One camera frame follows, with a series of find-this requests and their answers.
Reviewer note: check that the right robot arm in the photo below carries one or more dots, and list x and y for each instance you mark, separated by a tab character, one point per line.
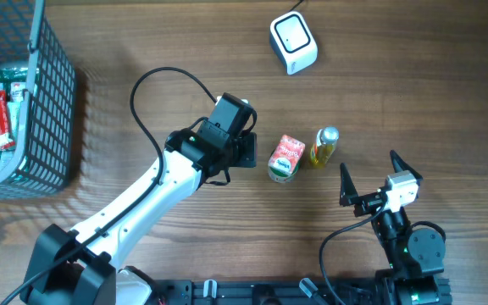
415	251

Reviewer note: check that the red white tube packet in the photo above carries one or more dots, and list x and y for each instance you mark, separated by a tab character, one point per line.
10	105

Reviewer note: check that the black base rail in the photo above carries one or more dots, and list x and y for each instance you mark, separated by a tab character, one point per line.
366	291

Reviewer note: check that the white barcode scanner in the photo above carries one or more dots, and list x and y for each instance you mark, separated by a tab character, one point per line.
293	42

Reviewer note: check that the yellow oil bottle silver cap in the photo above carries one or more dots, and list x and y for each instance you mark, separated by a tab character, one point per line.
323	147

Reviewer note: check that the dark grey mesh basket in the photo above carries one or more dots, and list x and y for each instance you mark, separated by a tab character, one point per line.
40	164

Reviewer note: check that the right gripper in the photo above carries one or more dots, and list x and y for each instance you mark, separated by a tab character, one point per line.
367	202

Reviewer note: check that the red drink carton cup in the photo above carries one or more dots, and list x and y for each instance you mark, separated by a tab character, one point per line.
285	159

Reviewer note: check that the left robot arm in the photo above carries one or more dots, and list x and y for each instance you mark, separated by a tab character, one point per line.
85	265

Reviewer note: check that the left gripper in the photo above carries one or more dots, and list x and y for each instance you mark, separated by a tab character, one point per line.
249	158

